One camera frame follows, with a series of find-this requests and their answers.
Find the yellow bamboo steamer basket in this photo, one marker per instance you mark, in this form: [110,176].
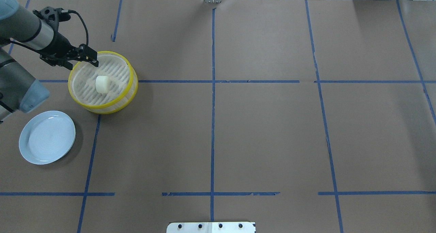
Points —
[123,87]

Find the white steamed bun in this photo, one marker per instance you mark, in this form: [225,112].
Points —
[102,84]

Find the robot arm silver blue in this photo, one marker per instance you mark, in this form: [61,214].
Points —
[38,32]

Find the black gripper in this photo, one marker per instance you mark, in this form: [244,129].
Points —
[59,44]

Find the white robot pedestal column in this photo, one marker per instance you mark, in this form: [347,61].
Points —
[212,227]

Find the light blue plate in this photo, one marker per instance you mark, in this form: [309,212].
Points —
[47,137]

